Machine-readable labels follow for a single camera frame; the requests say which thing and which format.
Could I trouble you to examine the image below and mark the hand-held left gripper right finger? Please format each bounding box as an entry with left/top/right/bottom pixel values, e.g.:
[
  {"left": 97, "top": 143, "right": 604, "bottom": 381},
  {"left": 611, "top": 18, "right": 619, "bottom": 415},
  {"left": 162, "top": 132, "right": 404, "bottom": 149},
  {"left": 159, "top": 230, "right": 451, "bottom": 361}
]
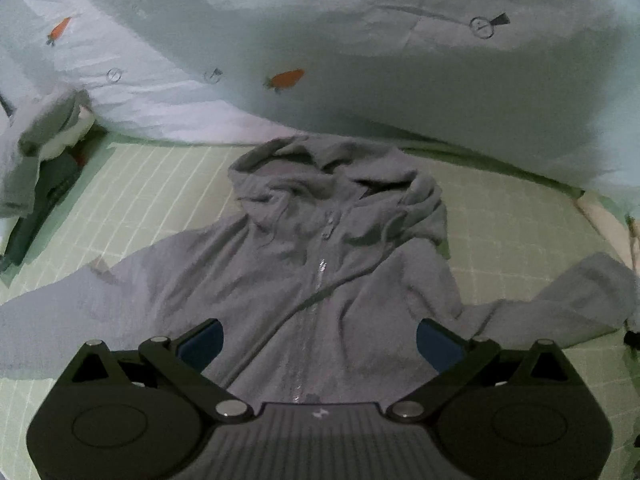
[{"left": 385, "top": 317, "right": 584, "bottom": 423}]

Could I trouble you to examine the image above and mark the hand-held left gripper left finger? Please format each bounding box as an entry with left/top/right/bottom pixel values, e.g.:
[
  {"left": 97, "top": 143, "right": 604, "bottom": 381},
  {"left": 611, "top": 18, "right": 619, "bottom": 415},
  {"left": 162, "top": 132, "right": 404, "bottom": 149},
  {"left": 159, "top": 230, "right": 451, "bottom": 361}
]
[{"left": 59, "top": 318, "right": 253, "bottom": 423}]

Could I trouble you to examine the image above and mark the grey zip hoodie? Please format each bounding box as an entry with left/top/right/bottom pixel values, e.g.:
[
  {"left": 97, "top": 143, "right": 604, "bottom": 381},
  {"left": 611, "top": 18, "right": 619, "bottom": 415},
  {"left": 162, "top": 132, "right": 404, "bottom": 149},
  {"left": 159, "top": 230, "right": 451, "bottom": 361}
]
[{"left": 0, "top": 135, "right": 639, "bottom": 406}]

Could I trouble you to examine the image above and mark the beige cloth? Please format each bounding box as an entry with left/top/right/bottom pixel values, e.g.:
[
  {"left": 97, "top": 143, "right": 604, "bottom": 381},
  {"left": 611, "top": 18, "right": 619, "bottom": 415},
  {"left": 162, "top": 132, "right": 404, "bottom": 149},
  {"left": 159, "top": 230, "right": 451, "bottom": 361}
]
[{"left": 575, "top": 194, "right": 637, "bottom": 261}]

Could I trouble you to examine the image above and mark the green grid bed sheet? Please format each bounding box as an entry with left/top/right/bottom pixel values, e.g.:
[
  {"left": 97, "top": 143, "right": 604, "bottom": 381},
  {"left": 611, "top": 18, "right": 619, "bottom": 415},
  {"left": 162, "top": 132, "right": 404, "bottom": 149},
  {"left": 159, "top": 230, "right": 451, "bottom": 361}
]
[{"left": 0, "top": 135, "right": 640, "bottom": 480}]

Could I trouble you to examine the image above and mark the dark green garment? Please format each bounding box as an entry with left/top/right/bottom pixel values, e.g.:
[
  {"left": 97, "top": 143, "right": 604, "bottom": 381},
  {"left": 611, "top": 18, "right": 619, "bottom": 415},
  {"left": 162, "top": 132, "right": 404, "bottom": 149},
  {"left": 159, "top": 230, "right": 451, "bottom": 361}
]
[{"left": 0, "top": 147, "right": 88, "bottom": 271}]

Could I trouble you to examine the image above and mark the white cloth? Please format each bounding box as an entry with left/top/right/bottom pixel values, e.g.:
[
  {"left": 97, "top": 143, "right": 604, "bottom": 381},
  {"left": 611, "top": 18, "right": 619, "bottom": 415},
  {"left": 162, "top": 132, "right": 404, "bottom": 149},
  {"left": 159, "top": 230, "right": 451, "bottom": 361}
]
[{"left": 42, "top": 112, "right": 97, "bottom": 158}]

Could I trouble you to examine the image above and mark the grey crumpled garment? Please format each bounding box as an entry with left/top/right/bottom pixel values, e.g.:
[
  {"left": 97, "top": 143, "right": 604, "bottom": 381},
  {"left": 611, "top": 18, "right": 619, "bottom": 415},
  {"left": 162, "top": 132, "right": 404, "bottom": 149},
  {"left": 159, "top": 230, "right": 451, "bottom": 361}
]
[{"left": 0, "top": 87, "right": 93, "bottom": 218}]

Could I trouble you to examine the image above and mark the carrot print light duvet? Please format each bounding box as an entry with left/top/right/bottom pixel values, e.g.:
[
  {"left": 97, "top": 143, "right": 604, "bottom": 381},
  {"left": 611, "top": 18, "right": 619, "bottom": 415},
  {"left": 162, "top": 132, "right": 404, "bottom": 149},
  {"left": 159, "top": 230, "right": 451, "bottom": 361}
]
[{"left": 0, "top": 0, "right": 640, "bottom": 213}]

